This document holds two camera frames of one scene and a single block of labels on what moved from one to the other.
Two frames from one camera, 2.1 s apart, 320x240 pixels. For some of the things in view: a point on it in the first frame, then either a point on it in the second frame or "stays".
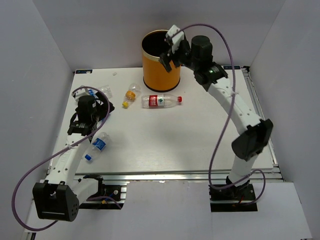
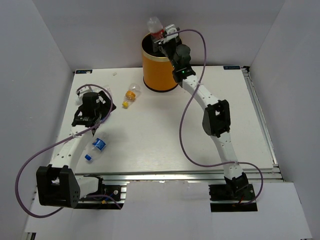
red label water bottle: [160, 101] → [156, 28]
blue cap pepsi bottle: [100, 142] stays
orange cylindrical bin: [156, 77] stays
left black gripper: [103, 107] stays
